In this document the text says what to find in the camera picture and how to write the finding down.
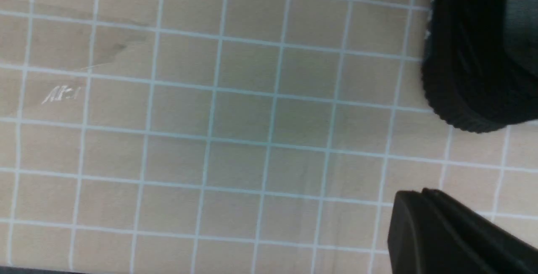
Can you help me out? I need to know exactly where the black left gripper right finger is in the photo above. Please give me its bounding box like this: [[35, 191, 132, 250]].
[[422, 188, 538, 274]]

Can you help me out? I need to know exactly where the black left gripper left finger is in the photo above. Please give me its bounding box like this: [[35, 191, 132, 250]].
[[388, 190, 467, 274]]

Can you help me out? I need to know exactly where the beige checkered floor mat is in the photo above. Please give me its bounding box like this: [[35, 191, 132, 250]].
[[0, 0, 537, 274]]

